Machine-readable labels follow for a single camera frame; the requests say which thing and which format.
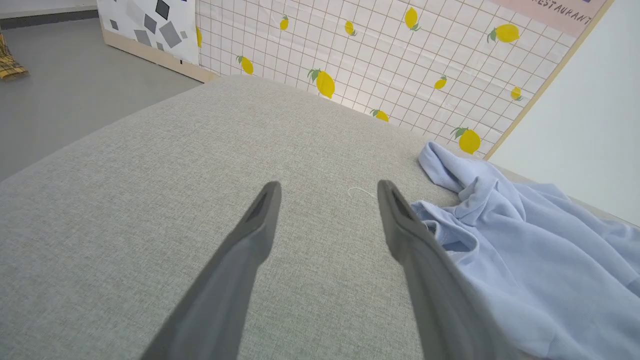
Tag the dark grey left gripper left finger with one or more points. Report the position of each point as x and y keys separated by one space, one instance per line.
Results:
x=225 y=280

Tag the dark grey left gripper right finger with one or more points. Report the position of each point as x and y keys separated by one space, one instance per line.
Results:
x=435 y=295

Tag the light blue polo shirt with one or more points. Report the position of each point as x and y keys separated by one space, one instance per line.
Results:
x=540 y=260

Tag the white thread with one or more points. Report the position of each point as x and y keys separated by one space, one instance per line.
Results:
x=361 y=189

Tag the lemon print grid partition panel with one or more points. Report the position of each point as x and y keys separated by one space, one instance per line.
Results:
x=390 y=55

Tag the grey geometric print panel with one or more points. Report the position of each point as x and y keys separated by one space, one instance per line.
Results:
x=150 y=30

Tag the yellow plaid cloth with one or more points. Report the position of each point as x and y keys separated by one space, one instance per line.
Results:
x=9 y=62

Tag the pink restaurant poster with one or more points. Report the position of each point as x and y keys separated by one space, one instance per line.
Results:
x=555 y=12

